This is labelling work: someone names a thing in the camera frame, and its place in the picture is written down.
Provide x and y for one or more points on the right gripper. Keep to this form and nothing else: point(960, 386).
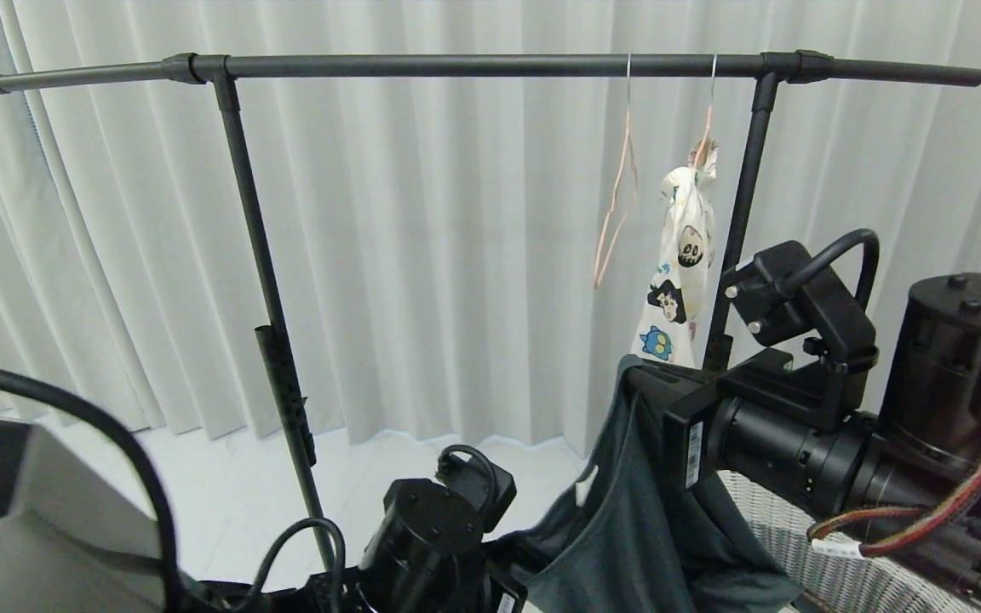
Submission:
point(780, 451)

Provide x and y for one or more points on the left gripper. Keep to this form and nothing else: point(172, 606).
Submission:
point(507, 587)

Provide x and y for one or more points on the dark grey garment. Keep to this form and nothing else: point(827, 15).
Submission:
point(635, 528)

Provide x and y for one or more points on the cream printed garment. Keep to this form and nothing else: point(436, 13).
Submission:
point(682, 255)

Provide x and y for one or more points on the pink clothes hanger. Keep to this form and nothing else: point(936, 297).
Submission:
point(706, 136)
point(623, 170)

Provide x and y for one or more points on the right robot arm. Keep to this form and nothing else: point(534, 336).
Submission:
point(959, 383)

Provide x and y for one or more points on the white laundry basket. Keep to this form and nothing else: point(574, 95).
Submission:
point(831, 579)

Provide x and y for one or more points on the black clothes rack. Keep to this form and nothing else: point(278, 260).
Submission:
point(456, 65)

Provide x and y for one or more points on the white curtain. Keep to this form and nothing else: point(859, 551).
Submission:
point(456, 255)

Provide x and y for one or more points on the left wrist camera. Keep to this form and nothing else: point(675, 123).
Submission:
point(490, 494)

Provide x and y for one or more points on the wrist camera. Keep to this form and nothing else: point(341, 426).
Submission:
point(823, 315)
point(490, 494)

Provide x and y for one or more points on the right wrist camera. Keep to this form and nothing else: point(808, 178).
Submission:
point(823, 315)

